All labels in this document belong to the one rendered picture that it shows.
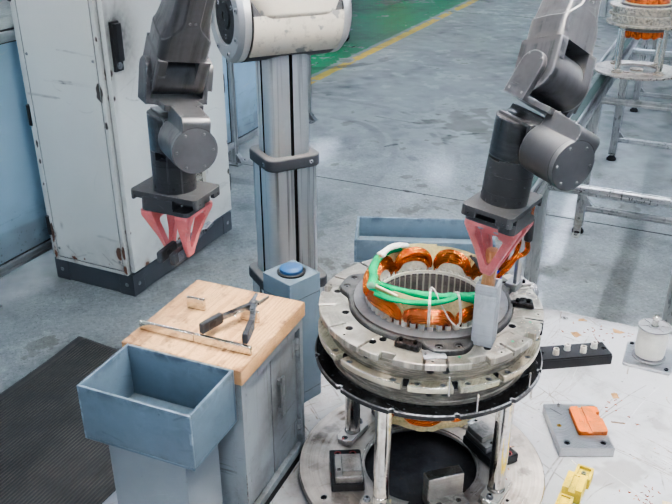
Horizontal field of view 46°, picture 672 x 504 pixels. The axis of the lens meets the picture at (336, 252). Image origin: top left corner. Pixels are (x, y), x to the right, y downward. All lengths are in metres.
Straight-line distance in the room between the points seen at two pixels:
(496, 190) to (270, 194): 0.64
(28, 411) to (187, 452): 1.90
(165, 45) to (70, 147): 2.43
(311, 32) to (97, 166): 2.03
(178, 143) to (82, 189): 2.48
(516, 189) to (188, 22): 0.42
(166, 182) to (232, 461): 0.40
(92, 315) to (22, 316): 0.28
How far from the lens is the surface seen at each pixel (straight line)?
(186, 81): 1.01
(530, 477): 1.32
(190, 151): 0.96
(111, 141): 3.24
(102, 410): 1.07
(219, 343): 1.10
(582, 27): 0.96
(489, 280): 1.02
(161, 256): 1.09
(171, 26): 0.96
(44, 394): 2.96
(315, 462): 1.31
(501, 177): 0.94
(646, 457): 1.45
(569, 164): 0.88
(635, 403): 1.56
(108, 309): 3.43
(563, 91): 0.93
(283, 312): 1.18
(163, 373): 1.13
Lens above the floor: 1.66
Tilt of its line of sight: 26 degrees down
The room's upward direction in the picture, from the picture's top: straight up
